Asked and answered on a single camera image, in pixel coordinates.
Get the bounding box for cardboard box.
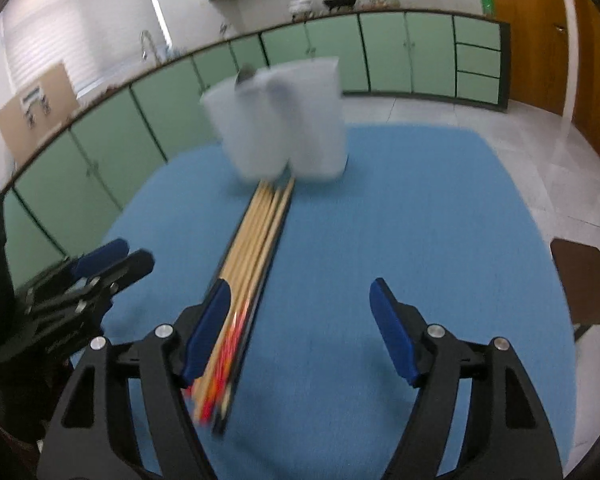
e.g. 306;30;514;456
0;61;82;162

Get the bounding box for window blind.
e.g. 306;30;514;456
0;0;167;107

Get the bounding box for brown countertop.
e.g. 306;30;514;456
2;6;511;196

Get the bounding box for blue tablecloth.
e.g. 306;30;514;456
70;124;579;480

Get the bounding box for bundle of chopsticks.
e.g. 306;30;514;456
189;176;297;438

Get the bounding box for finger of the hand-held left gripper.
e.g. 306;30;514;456
17;238;131;307
27;248;156;333

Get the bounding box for white utensil holder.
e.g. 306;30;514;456
200;56;349;184

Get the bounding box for metal faucet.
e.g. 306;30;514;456
139;30;160;64

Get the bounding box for brown stool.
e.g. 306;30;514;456
550;238;600;342

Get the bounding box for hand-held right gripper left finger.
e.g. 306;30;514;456
36;279;232;480

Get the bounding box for wooden door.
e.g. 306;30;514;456
484;0;572;117
559;0;600;171

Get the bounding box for green base cabinets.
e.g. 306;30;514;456
2;10;511;286

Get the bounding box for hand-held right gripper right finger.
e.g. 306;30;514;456
369;277;565;480

